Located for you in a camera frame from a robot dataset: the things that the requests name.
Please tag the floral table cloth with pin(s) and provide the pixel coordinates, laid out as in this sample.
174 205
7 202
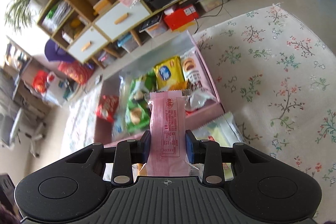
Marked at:
277 78

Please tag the purple cap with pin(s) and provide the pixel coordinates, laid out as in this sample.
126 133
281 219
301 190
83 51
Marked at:
54 52

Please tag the white shopping bag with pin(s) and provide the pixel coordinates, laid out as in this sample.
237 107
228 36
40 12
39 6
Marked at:
52 89

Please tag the pink cardboard box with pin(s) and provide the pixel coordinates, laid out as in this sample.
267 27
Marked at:
176 47

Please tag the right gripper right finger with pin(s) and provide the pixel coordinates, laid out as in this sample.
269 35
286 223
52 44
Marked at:
211 155

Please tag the wooden tv cabinet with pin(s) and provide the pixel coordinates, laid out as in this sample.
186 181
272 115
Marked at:
100 28

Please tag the white yellow snack packet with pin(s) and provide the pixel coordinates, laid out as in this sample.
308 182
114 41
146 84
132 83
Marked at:
224 131

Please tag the green snack packet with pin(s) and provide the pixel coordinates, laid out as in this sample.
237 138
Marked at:
137 115

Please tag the red lantern bag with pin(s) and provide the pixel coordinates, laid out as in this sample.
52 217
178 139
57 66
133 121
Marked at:
76 71

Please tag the clear plastic storage bin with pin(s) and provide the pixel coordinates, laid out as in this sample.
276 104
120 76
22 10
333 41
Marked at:
208 5

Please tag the orange snack packet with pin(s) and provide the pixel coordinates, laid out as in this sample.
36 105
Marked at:
179 86

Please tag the red white snack packet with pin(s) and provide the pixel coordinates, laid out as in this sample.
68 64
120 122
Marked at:
107 107

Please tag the red storage box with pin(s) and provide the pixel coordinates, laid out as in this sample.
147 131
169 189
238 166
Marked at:
180 17

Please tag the white brown cake packet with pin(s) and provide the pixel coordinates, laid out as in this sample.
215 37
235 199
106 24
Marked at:
200 90

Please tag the white blue snack packet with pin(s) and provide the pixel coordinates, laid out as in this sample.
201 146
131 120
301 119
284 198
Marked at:
119 125

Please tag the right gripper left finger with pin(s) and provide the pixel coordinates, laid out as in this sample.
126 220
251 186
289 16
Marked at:
125 154

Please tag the pink snack bar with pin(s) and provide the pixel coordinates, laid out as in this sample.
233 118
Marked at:
168 156

